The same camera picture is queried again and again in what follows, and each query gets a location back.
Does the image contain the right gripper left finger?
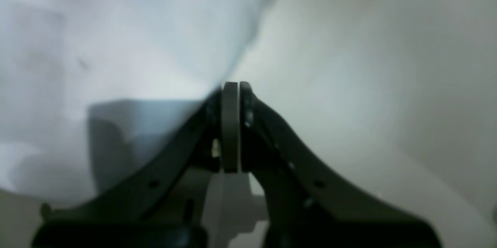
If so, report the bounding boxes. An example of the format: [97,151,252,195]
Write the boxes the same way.
[31,82,238,248]

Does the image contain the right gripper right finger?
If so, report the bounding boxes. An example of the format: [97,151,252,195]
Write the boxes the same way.
[239,82,442,248]

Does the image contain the white t-shirt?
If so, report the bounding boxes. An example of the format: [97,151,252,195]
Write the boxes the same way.
[1,0,272,204]

